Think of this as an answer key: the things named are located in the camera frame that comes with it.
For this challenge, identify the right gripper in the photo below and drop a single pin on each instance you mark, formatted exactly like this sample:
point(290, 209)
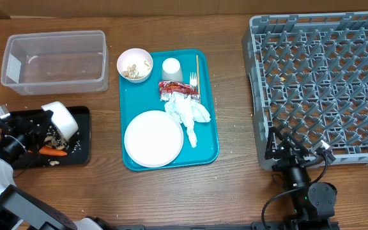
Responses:
point(291, 156)

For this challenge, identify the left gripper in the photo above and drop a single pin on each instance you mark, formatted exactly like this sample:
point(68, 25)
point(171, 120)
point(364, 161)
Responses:
point(27, 126)

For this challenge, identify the white bowl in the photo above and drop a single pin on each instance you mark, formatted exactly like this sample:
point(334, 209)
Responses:
point(62, 119)

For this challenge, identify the orange carrot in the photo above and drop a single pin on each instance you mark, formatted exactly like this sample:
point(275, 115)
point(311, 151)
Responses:
point(52, 152)

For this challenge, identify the white napkin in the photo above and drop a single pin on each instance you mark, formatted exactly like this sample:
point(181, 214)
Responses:
point(187, 111)

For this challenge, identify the peanuts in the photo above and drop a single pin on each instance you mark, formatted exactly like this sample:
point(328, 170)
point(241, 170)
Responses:
point(138, 70)

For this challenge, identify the white plastic fork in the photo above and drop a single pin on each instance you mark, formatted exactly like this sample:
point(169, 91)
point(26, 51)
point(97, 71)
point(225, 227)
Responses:
point(193, 79)

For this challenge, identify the pink bowl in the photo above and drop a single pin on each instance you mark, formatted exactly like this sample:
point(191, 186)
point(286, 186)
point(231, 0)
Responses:
point(133, 56)

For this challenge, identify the wooden chopstick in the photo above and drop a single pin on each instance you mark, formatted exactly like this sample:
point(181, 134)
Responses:
point(198, 77)

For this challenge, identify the red snack wrapper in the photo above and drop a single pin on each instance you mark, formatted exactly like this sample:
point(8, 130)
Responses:
point(168, 87)

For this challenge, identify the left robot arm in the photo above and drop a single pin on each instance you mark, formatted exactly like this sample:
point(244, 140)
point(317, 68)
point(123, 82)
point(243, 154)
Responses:
point(17, 206)

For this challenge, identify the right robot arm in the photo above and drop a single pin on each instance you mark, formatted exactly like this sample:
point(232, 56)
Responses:
point(301, 171)

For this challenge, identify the grey dishwasher rack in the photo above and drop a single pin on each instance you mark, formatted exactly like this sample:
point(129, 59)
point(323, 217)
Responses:
point(309, 77)

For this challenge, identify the black plastic tray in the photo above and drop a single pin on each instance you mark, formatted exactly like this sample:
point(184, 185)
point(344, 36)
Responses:
point(82, 116)

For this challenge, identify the clear plastic bin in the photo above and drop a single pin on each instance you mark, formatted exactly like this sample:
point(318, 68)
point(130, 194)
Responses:
point(56, 63)

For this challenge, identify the teal serving tray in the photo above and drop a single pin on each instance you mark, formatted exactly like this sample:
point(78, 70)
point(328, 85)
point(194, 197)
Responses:
point(136, 98)

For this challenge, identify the pink round plate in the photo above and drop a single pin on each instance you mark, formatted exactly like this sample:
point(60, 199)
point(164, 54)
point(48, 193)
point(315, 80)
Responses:
point(153, 139)

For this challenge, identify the white upturned cup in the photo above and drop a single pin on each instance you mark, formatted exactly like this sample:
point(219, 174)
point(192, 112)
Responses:
point(171, 70)

